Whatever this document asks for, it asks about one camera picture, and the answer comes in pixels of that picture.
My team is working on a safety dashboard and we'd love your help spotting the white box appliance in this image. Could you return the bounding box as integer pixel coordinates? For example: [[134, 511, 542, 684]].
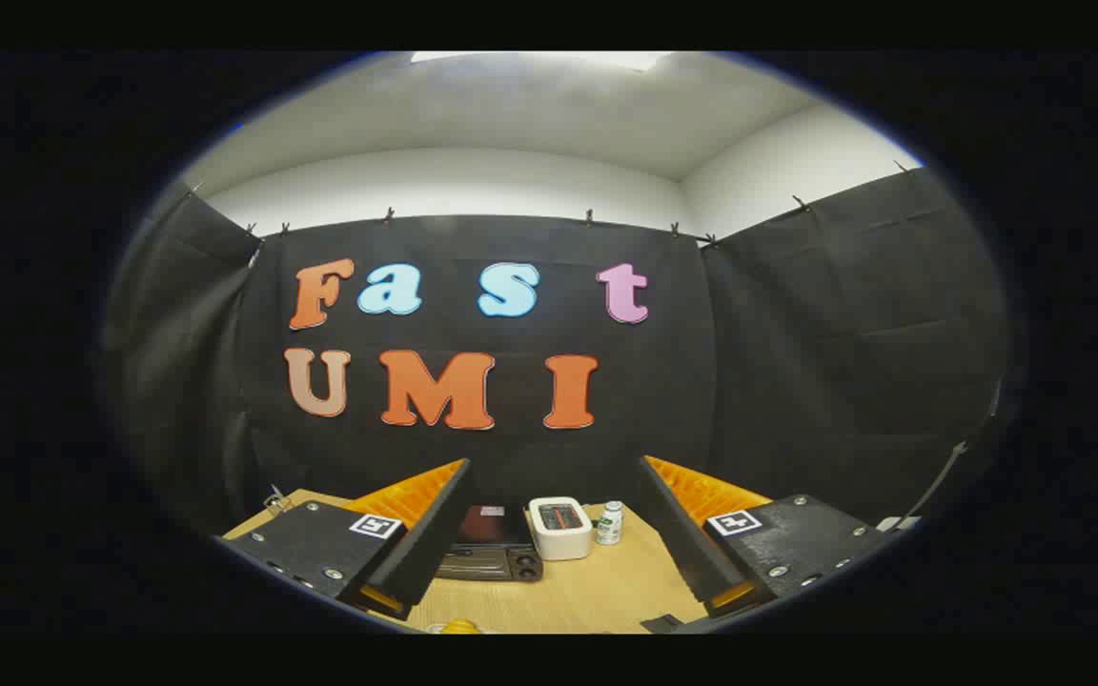
[[528, 496, 595, 561]]

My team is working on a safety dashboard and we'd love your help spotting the black backdrop cloth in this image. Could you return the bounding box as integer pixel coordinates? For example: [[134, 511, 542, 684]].
[[101, 167, 1019, 536]]

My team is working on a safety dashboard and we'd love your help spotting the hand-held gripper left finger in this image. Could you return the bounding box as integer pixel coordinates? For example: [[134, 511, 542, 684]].
[[225, 457, 475, 621]]

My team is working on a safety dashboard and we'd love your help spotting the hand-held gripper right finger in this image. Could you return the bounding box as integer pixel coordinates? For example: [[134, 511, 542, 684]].
[[637, 454, 894, 619]]

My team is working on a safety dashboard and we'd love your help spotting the black toaster oven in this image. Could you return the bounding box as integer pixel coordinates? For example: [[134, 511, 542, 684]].
[[435, 503, 545, 583]]

